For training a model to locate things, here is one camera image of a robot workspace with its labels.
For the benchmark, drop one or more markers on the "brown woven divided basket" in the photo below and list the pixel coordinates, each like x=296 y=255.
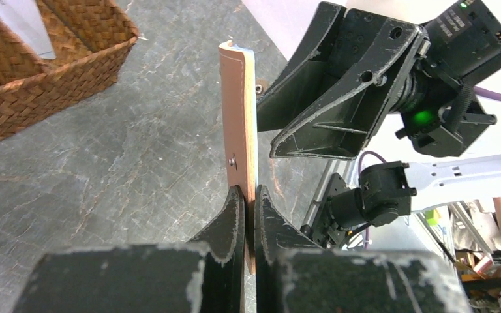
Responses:
x=91 y=41

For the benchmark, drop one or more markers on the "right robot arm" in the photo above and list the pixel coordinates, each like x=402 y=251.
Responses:
x=386 y=191

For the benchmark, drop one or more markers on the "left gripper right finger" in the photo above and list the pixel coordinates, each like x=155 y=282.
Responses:
x=276 y=241

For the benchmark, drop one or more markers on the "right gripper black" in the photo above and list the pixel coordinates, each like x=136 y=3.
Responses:
x=365 y=75

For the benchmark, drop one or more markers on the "grey cards in basket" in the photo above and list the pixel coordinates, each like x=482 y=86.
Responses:
x=24 y=18

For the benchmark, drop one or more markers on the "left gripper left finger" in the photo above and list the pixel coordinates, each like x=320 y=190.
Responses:
x=222 y=286

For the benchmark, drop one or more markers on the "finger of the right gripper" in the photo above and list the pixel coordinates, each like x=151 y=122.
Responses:
x=296 y=86

